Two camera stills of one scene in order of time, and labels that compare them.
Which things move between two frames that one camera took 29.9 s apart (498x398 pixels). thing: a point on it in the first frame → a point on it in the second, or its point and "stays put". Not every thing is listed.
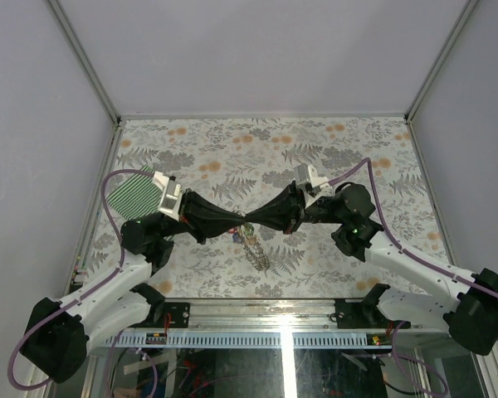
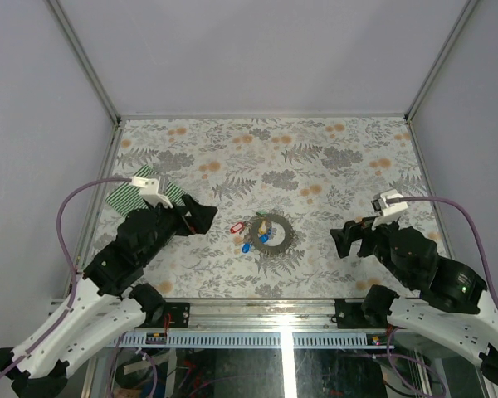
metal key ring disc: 252,249 → 265,248
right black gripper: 284,212 → 353,230
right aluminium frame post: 469,7 stays put
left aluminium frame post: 85,59 stays put
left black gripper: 204,219 → 199,223
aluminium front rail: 262,315 stays put
